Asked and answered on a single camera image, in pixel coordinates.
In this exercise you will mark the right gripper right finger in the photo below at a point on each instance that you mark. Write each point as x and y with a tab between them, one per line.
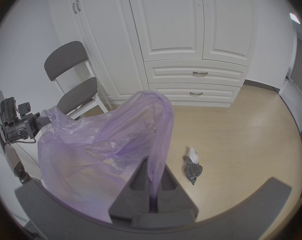
176	201

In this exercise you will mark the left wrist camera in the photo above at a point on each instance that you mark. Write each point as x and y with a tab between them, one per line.
24	108

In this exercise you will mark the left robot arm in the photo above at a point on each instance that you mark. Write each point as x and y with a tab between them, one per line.
8	109

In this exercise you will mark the purple plastic bag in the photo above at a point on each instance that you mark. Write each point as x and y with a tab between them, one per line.
73	159

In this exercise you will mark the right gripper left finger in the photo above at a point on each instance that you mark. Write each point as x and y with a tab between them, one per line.
131	201

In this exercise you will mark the white plastic wrapper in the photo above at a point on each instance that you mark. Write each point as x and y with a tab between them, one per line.
193	155

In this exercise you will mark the white wardrobe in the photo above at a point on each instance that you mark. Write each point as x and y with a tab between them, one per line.
171	29

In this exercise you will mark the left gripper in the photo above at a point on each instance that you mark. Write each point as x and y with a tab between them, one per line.
32	125

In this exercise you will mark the white chair grey cushions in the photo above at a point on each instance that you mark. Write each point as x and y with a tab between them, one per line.
76	94

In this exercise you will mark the black plastic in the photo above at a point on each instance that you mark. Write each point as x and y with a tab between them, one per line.
193	171

